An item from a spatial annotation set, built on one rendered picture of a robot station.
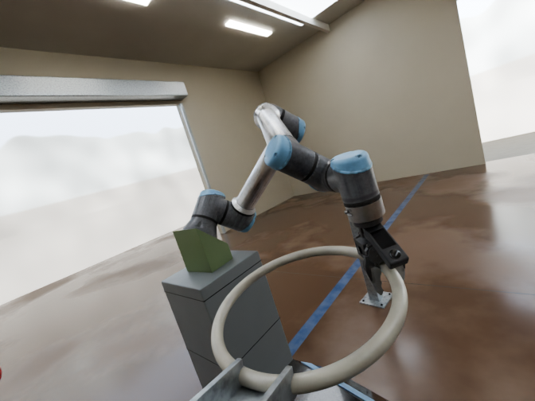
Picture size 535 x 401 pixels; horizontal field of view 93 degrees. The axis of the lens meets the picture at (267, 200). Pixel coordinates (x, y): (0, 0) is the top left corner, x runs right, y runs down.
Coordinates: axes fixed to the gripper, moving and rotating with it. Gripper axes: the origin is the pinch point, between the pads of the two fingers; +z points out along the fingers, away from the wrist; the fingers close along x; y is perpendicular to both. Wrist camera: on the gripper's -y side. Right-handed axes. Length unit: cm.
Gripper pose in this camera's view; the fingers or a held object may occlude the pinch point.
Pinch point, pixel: (391, 288)
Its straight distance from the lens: 78.1
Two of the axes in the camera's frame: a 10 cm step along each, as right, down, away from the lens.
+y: -0.9, -1.7, 9.8
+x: -9.3, 3.6, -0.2
